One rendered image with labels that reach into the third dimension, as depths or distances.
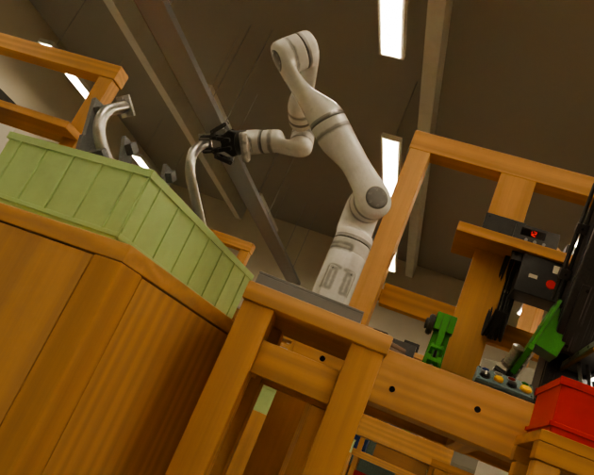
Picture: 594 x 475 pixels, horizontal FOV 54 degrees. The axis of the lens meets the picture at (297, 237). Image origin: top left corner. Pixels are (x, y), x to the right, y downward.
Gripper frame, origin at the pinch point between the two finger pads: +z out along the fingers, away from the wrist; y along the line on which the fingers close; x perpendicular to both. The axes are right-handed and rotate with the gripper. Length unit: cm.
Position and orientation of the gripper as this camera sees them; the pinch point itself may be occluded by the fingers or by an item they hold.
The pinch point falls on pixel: (206, 143)
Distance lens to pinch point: 186.8
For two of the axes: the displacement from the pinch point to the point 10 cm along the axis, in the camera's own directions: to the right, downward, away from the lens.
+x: -2.6, 3.9, -8.8
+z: -9.6, -0.1, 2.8
